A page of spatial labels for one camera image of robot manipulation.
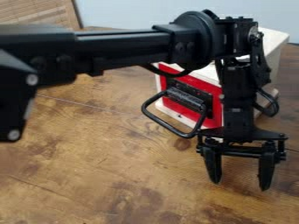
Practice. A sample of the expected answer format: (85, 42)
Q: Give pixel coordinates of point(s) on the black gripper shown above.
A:
(238, 138)

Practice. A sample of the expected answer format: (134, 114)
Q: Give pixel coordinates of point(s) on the black drawer handle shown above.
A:
(184, 103)

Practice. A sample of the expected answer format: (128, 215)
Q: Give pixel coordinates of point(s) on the red drawer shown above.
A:
(205, 80)

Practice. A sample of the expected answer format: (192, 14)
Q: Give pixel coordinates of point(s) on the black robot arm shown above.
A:
(44, 55)

